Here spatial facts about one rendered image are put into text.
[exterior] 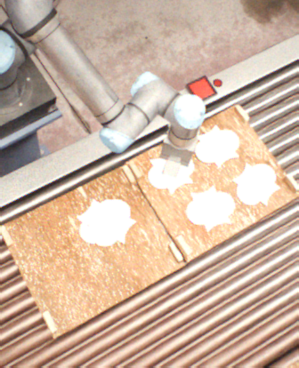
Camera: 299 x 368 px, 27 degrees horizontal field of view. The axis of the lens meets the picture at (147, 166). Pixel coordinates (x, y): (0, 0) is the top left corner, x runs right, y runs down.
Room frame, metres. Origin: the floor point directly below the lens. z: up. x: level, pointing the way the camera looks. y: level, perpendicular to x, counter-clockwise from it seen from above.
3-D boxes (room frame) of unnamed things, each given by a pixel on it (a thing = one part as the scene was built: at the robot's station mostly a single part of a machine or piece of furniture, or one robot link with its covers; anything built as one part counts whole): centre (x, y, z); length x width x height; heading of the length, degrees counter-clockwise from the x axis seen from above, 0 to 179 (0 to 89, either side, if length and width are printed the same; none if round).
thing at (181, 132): (0.75, -0.07, 1.29); 0.09 x 0.08 x 0.11; 63
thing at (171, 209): (0.76, -0.20, 0.93); 0.41 x 0.35 x 0.02; 133
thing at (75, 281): (0.48, 0.11, 0.93); 0.41 x 0.35 x 0.02; 131
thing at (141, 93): (0.78, 0.02, 1.29); 0.11 x 0.11 x 0.08; 63
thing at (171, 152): (0.73, -0.07, 1.13); 0.12 x 0.09 x 0.16; 173
